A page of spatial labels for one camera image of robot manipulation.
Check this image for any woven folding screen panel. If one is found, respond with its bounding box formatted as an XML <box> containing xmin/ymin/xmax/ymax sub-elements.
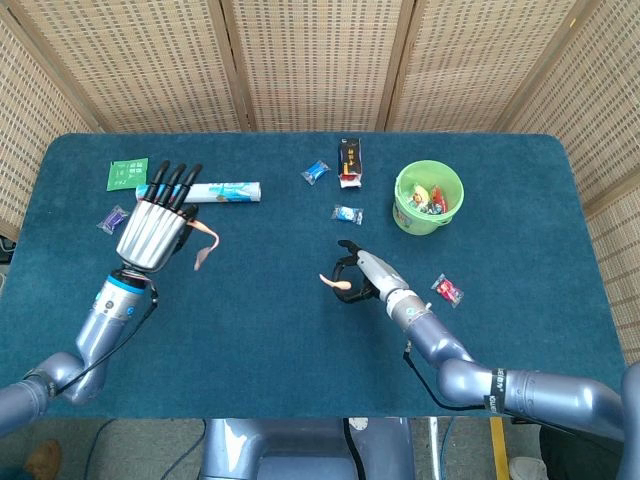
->
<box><xmin>499</xmin><ymin>0</ymin><xmax>640</xmax><ymax>366</ymax></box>
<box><xmin>384</xmin><ymin>0</ymin><xmax>601</xmax><ymax>134</ymax></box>
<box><xmin>0</xmin><ymin>9</ymin><xmax>101</xmax><ymax>241</ymax></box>
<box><xmin>0</xmin><ymin>0</ymin><xmax>251</xmax><ymax>134</ymax></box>
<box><xmin>219</xmin><ymin>0</ymin><xmax>416</xmax><ymax>134</ymax></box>

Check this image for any yellow white packet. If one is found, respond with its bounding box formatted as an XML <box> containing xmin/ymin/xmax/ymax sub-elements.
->
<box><xmin>407</xmin><ymin>183</ymin><xmax>432</xmax><ymax>209</ymax></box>

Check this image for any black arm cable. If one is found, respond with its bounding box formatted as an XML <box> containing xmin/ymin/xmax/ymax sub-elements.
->
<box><xmin>403</xmin><ymin>344</ymin><xmax>496</xmax><ymax>412</ymax></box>
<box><xmin>47</xmin><ymin>282</ymin><xmax>160</xmax><ymax>399</ymax></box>

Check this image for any blue floor cable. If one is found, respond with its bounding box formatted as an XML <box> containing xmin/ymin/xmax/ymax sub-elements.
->
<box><xmin>439</xmin><ymin>417</ymin><xmax>457</xmax><ymax>480</ymax></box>

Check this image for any red candy wrapper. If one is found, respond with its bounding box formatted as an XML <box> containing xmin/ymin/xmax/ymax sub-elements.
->
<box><xmin>431</xmin><ymin>273</ymin><xmax>465</xmax><ymax>308</ymax></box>

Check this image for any blue candy wrapper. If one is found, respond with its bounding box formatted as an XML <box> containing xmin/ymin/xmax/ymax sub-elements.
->
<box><xmin>330</xmin><ymin>203</ymin><xmax>365</xmax><ymax>226</ymax></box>
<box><xmin>300</xmin><ymin>159</ymin><xmax>331</xmax><ymax>186</ymax></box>

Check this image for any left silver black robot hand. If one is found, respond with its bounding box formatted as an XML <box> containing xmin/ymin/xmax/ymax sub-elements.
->
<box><xmin>115</xmin><ymin>160</ymin><xmax>204</xmax><ymax>274</ymax></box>

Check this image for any brown shoe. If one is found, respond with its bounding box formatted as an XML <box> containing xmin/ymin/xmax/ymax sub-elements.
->
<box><xmin>24</xmin><ymin>438</ymin><xmax>64</xmax><ymax>480</ymax></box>

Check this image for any blue-grey robot torso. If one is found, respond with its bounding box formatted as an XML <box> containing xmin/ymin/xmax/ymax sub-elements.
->
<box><xmin>199</xmin><ymin>417</ymin><xmax>416</xmax><ymax>480</ymax></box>

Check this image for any purple candy wrapper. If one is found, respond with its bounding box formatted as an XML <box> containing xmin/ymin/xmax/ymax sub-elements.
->
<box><xmin>96</xmin><ymin>204</ymin><xmax>131</xmax><ymax>235</ymax></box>

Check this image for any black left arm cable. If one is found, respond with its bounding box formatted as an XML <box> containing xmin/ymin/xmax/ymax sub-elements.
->
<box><xmin>47</xmin><ymin>282</ymin><xmax>160</xmax><ymax>399</ymax></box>

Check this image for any white shoe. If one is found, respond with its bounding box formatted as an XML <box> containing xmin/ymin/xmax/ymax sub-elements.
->
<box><xmin>508</xmin><ymin>455</ymin><xmax>551</xmax><ymax>480</ymax></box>

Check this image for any plastic wrap roll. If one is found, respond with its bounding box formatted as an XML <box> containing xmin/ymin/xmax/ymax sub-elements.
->
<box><xmin>135</xmin><ymin>181</ymin><xmax>263</xmax><ymax>205</ymax></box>

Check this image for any white table leg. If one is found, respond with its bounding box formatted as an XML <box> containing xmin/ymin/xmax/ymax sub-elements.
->
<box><xmin>427</xmin><ymin>417</ymin><xmax>441</xmax><ymax>480</ymax></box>

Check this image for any black torso cable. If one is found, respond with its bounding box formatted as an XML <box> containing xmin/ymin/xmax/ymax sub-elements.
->
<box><xmin>342</xmin><ymin>418</ymin><xmax>364</xmax><ymax>480</ymax></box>

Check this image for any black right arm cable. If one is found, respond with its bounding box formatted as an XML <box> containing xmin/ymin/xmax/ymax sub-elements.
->
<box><xmin>403</xmin><ymin>344</ymin><xmax>496</xmax><ymax>412</ymax></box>

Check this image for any green flat sachet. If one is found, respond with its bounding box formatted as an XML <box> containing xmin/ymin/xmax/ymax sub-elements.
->
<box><xmin>105</xmin><ymin>157</ymin><xmax>150</xmax><ymax>192</ymax></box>

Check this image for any green plastic bucket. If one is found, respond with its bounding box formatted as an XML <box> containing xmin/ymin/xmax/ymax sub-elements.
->
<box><xmin>392</xmin><ymin>159</ymin><xmax>465</xmax><ymax>237</ymax></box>

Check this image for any blue table cloth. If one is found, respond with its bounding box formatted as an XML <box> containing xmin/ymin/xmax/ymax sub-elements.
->
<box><xmin>0</xmin><ymin>132</ymin><xmax>629</xmax><ymax>420</ymax></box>

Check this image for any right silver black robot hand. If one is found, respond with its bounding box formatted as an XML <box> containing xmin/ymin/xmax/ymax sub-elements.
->
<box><xmin>331</xmin><ymin>239</ymin><xmax>411</xmax><ymax>305</ymax></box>

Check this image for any black red open carton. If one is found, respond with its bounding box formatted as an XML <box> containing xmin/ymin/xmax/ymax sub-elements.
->
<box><xmin>337</xmin><ymin>138</ymin><xmax>363</xmax><ymax>190</ymax></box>

